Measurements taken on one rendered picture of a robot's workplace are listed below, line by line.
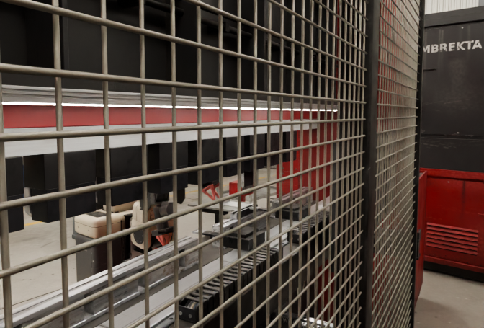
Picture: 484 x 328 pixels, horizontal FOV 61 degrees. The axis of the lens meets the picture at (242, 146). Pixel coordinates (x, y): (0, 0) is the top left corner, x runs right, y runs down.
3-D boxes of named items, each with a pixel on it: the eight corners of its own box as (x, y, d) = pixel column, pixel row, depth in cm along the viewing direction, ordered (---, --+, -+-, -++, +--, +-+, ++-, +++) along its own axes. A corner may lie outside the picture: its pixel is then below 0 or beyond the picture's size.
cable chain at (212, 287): (266, 256, 124) (266, 244, 124) (283, 259, 122) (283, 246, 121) (174, 318, 87) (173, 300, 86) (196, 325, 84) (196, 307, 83)
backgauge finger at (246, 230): (204, 231, 156) (204, 218, 156) (265, 241, 144) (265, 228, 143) (185, 239, 146) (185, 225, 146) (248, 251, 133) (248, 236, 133)
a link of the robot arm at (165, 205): (165, 192, 201) (150, 192, 195) (178, 190, 193) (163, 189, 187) (166, 218, 199) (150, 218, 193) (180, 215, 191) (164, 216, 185)
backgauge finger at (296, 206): (256, 208, 194) (256, 197, 193) (308, 215, 181) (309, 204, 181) (244, 213, 184) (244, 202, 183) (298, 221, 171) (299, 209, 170)
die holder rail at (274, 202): (303, 200, 262) (304, 186, 261) (312, 202, 259) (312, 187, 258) (269, 218, 219) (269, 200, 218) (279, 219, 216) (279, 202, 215)
